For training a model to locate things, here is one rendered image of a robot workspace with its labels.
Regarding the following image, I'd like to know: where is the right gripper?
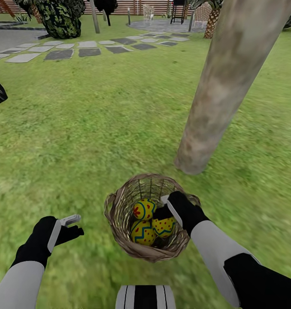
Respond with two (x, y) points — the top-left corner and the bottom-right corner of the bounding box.
(152, 205), (173, 220)

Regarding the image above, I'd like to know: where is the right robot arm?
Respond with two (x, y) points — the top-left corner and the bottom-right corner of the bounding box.
(152, 191), (291, 309)

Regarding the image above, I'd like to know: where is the easter egg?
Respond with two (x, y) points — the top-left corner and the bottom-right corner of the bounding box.
(133, 198), (158, 222)
(131, 220), (157, 247)
(151, 217), (176, 239)

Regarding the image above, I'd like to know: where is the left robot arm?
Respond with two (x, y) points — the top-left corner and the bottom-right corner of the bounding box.
(0, 214), (84, 309)

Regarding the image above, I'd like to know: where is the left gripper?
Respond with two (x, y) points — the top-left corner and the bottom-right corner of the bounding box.
(55, 225), (84, 246)

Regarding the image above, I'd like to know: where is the wicker basket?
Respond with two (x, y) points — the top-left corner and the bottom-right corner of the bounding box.
(104, 173), (202, 264)

